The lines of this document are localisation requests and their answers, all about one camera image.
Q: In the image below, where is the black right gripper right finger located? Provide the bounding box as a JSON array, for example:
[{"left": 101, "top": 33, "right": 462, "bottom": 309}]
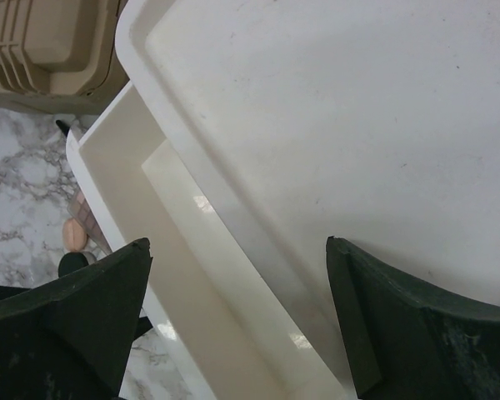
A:
[{"left": 326, "top": 237, "right": 500, "bottom": 399}]

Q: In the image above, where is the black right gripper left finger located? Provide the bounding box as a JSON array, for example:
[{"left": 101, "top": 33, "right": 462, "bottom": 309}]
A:
[{"left": 0, "top": 237, "right": 153, "bottom": 399}]

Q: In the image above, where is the white pull-out drawer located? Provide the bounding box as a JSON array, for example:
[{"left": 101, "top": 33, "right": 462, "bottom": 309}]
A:
[{"left": 67, "top": 83, "right": 346, "bottom": 399}]

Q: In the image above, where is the white drawer organizer box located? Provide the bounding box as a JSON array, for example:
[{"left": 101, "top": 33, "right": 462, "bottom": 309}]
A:
[{"left": 116, "top": 1, "right": 500, "bottom": 305}]

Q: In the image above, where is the black fluffy powder brush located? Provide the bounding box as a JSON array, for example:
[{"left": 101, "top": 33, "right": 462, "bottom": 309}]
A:
[{"left": 55, "top": 119, "right": 71, "bottom": 138}]

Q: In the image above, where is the black round powder jar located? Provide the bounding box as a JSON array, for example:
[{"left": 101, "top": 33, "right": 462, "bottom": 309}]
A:
[{"left": 57, "top": 252, "right": 97, "bottom": 278}]

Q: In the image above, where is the neutral eyeshadow palette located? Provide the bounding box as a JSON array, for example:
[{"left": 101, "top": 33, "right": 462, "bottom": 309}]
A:
[{"left": 68, "top": 189, "right": 112, "bottom": 254}]

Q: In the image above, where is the tan plastic tool case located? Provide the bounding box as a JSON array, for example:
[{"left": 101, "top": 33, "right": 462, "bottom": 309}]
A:
[{"left": 0, "top": 0, "right": 128, "bottom": 115}]

